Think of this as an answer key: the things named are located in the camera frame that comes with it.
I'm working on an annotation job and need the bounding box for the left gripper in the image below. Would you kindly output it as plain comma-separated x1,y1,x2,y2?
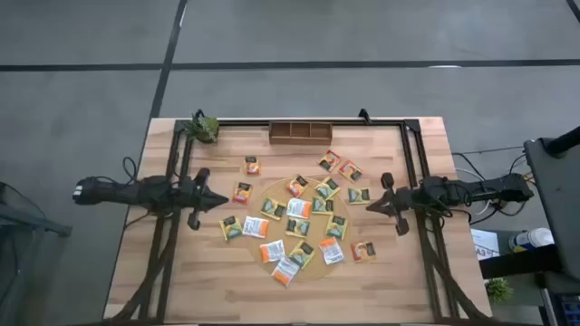
179,168,230,232

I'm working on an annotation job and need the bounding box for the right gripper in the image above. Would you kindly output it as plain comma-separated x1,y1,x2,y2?
365,171,413,236

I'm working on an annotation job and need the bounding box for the small potted succulent plant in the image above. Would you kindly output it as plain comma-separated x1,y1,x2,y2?
183,110,220,145

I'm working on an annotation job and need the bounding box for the round woven straw placemat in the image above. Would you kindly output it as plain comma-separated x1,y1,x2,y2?
246,175,353,283

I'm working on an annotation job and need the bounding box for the wooden three-compartment organiser box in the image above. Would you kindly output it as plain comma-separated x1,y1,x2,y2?
268,120,334,146

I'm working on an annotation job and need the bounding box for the small green potted plant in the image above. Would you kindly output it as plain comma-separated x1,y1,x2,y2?
484,277,515,304

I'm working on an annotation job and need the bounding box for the black shelf board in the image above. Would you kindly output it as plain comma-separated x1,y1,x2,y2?
478,244,563,280

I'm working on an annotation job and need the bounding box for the white plastic bottle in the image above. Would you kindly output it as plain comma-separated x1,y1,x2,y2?
507,227,555,254

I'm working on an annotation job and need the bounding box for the dark grey cart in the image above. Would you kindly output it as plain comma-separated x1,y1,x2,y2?
524,137,580,282

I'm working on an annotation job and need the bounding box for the grey metal stand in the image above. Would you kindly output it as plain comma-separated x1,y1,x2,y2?
0,180,73,326

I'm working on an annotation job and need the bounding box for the black pole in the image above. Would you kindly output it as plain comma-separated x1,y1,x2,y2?
543,126,580,158

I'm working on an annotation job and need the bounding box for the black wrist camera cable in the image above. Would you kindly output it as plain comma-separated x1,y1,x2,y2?
121,156,140,182

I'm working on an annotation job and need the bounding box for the black power cable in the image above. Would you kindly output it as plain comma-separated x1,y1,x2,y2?
451,145,526,158

